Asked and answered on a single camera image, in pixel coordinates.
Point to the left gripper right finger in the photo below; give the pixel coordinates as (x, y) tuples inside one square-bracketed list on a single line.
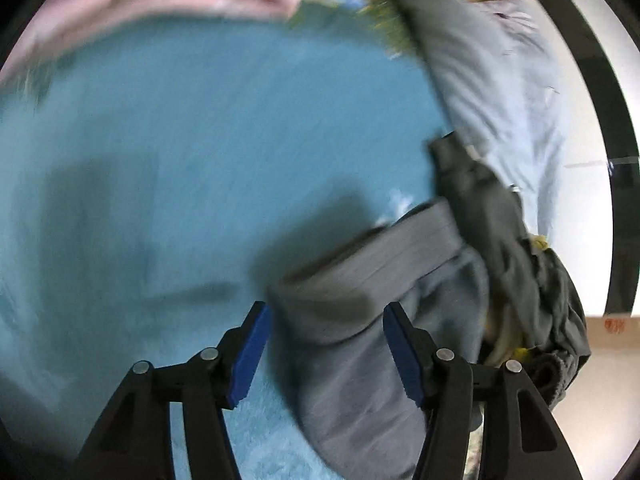
[(521, 439)]

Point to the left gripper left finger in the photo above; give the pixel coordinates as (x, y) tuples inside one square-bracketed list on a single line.
[(132, 438)]

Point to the grey knit sweater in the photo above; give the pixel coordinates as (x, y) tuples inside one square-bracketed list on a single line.
[(344, 386)]

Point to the cardboard box with red stamp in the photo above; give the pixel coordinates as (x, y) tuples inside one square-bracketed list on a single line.
[(599, 416)]

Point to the olive yellow knit garment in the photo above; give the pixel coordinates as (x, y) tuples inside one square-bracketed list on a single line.
[(516, 319)]

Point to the dark grey jacket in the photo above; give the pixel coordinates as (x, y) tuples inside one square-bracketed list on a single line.
[(489, 217)]

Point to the teal blue fleece blanket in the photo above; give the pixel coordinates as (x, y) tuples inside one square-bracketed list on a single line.
[(156, 183)]

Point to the light blue floral quilt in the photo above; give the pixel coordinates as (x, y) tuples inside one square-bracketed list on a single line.
[(501, 87)]

